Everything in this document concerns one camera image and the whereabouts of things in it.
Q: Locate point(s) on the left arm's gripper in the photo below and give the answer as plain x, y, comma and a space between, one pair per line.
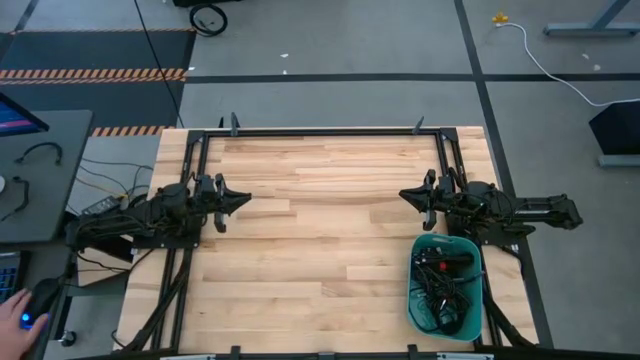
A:
207, 195

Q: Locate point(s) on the right arm's gripper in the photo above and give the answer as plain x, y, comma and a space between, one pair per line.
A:
440, 197

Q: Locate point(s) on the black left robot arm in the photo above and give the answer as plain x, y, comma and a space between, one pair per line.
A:
150, 215

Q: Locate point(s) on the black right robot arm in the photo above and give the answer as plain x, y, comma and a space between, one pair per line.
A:
540, 207

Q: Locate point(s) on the teal plastic bin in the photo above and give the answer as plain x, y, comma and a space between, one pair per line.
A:
450, 238

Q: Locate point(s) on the black power adapter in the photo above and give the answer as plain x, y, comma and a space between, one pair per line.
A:
102, 205

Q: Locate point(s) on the dark grey desk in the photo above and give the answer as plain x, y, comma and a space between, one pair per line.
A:
50, 200

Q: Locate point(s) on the small yellow object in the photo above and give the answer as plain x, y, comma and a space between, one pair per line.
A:
500, 19

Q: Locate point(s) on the black hazard-striped floor mat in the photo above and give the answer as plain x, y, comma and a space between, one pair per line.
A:
100, 50

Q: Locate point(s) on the black box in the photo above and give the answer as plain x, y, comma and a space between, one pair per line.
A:
617, 130

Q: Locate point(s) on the black computer mouse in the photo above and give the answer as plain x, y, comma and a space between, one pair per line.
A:
45, 295

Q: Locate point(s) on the caster wheel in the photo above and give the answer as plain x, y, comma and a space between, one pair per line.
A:
67, 339

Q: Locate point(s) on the black keyboard tray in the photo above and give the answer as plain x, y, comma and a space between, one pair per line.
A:
55, 345

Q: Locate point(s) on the computer monitor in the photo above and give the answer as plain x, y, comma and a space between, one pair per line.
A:
15, 120

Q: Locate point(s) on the grey table leg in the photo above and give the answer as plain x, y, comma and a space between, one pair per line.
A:
590, 31

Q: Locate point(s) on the black keyboard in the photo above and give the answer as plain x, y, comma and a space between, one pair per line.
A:
7, 280

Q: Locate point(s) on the person's hand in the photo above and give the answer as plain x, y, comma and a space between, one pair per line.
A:
12, 330

